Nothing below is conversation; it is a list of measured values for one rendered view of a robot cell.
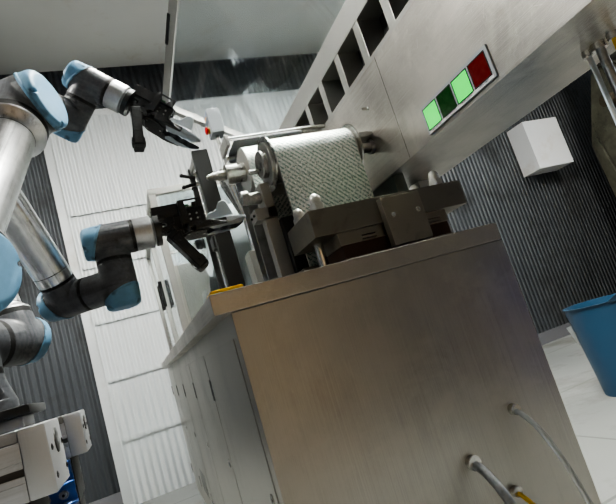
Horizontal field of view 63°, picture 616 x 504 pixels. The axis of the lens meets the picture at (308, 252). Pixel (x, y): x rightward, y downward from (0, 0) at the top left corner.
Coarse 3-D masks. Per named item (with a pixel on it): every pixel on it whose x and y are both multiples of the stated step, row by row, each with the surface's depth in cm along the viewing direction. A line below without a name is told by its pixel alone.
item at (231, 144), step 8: (296, 128) 168; (304, 128) 169; (312, 128) 170; (320, 128) 172; (224, 136) 159; (240, 136) 161; (248, 136) 162; (256, 136) 163; (272, 136) 165; (280, 136) 167; (224, 144) 161; (232, 144) 162; (240, 144) 164; (248, 144) 166; (256, 144) 168; (224, 152) 163; (232, 152) 168
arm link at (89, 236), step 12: (84, 228) 110; (96, 228) 109; (108, 228) 109; (120, 228) 110; (132, 228) 110; (84, 240) 107; (96, 240) 107; (108, 240) 108; (120, 240) 109; (132, 240) 110; (84, 252) 107; (96, 252) 108; (108, 252) 108; (120, 252) 109; (132, 252) 113
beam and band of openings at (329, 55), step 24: (360, 0) 137; (384, 0) 127; (408, 0) 128; (336, 24) 151; (360, 24) 141; (384, 24) 141; (336, 48) 154; (360, 48) 142; (312, 72) 173; (336, 72) 166; (360, 72) 145; (312, 96) 178; (336, 96) 169; (288, 120) 202; (312, 120) 182
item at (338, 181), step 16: (336, 160) 135; (352, 160) 136; (288, 176) 129; (304, 176) 130; (320, 176) 132; (336, 176) 133; (352, 176) 135; (288, 192) 128; (304, 192) 129; (320, 192) 131; (336, 192) 132; (352, 192) 134; (368, 192) 135; (304, 208) 128
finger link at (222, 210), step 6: (222, 204) 119; (216, 210) 118; (222, 210) 118; (228, 210) 119; (210, 216) 118; (216, 216) 118; (222, 216) 118; (228, 216) 118; (234, 216) 118; (240, 216) 119; (228, 222) 117; (234, 222) 119
